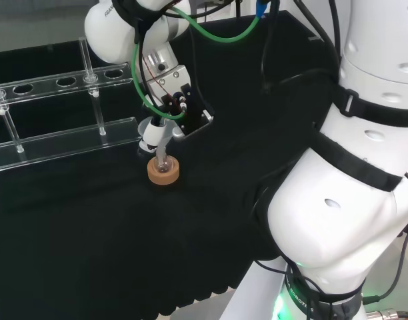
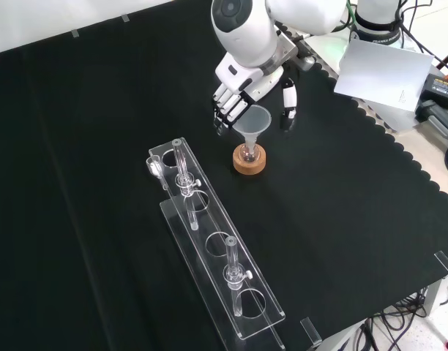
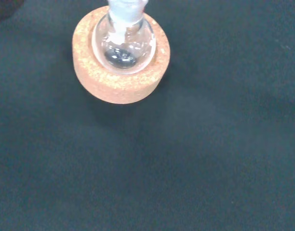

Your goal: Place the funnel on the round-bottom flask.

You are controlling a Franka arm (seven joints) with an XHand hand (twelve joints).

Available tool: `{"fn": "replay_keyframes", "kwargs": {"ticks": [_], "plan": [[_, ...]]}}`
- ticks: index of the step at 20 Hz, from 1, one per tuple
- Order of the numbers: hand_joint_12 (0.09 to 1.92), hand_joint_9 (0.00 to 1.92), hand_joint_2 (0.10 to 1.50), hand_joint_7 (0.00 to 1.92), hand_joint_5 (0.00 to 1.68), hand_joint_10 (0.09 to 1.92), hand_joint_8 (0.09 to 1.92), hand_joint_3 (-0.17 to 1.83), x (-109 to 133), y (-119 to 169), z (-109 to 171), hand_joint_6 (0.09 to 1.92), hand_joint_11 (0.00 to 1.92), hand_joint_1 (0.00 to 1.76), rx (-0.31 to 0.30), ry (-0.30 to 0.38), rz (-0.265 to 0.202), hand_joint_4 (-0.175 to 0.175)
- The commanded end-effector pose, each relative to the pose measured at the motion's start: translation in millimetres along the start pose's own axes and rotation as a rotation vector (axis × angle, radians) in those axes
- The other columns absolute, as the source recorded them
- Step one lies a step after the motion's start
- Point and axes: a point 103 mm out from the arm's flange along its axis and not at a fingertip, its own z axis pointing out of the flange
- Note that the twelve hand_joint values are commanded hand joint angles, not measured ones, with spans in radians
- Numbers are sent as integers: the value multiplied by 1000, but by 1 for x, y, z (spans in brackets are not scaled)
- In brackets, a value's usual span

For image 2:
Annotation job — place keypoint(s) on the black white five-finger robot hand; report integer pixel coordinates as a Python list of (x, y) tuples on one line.
[(235, 75)]

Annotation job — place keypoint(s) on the glass round-bottom flask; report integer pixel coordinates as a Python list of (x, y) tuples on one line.
[(250, 155)]

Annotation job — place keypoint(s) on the glass weighing funnel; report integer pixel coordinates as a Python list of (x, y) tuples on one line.
[(155, 168)]

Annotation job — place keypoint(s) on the clear acrylic funnel stand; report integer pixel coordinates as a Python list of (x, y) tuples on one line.
[(224, 263)]

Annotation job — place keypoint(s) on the grey tape piece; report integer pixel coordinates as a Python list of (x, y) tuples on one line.
[(74, 33), (125, 17)]

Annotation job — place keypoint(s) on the white paper sheet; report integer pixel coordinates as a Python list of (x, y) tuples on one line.
[(385, 73)]

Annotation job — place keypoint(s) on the black cloth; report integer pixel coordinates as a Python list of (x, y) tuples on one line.
[(99, 183)]

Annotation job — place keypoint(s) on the black orange power box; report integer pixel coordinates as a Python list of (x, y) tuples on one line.
[(441, 87)]

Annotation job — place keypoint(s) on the dark grey clamp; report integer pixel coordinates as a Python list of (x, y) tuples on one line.
[(438, 120)]

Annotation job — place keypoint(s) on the clear acrylic table clamp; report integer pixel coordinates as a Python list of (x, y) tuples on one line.
[(445, 264), (310, 331)]

